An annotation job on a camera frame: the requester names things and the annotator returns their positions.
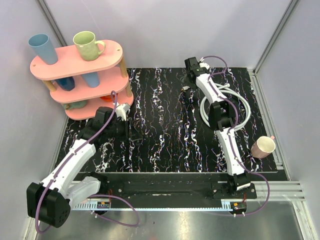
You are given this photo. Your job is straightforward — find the white hose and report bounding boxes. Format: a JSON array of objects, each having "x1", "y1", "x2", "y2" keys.
[{"x1": 180, "y1": 82, "x2": 251, "y2": 131}]

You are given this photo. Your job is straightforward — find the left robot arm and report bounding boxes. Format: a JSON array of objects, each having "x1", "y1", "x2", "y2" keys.
[{"x1": 26, "y1": 103, "x2": 142, "y2": 228}]

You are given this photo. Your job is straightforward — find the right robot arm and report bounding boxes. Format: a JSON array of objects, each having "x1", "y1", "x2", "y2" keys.
[{"x1": 184, "y1": 57, "x2": 251, "y2": 199}]

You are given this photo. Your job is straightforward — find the black marbled mat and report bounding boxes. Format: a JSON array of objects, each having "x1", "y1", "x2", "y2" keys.
[{"x1": 54, "y1": 67, "x2": 277, "y2": 173}]

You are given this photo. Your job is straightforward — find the orange bowl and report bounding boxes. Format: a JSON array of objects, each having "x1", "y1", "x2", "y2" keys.
[{"x1": 100, "y1": 95, "x2": 114, "y2": 102}]

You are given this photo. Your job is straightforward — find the teal mug bottom shelf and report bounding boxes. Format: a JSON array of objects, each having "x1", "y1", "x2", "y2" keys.
[{"x1": 62, "y1": 100, "x2": 88, "y2": 110}]

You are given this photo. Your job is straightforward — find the light blue cup middle shelf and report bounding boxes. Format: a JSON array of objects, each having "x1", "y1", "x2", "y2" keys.
[{"x1": 81, "y1": 72, "x2": 100, "y2": 88}]

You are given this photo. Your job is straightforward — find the pink three-tier shelf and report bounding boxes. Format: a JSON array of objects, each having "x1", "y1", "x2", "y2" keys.
[{"x1": 30, "y1": 40, "x2": 134, "y2": 121}]

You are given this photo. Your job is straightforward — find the dark blue cup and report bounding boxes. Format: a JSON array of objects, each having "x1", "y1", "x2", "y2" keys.
[{"x1": 55, "y1": 76, "x2": 75, "y2": 91}]

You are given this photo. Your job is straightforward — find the green mug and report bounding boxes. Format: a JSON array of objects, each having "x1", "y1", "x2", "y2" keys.
[{"x1": 73, "y1": 31, "x2": 106, "y2": 62}]

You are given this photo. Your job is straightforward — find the pink beige cup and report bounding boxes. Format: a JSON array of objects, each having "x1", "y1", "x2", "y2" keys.
[{"x1": 250, "y1": 136, "x2": 276, "y2": 159}]

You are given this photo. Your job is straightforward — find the light blue tall cup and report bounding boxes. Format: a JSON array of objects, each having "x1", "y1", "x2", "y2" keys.
[{"x1": 28, "y1": 33, "x2": 58, "y2": 65}]

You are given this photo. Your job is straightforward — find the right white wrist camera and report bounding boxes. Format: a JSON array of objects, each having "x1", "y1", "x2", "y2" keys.
[{"x1": 199, "y1": 61, "x2": 210, "y2": 70}]

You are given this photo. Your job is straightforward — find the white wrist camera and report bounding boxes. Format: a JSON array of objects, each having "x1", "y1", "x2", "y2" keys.
[
  {"x1": 199, "y1": 61, "x2": 210, "y2": 70},
  {"x1": 115, "y1": 103, "x2": 131, "y2": 121}
]

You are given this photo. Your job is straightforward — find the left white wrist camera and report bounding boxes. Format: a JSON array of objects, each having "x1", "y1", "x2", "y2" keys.
[{"x1": 115, "y1": 103, "x2": 131, "y2": 121}]

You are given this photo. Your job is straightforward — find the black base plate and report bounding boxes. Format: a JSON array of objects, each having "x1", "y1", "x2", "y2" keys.
[{"x1": 98, "y1": 172, "x2": 257, "y2": 209}]

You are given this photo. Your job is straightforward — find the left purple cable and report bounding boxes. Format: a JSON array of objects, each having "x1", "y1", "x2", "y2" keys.
[{"x1": 34, "y1": 90, "x2": 140, "y2": 233}]

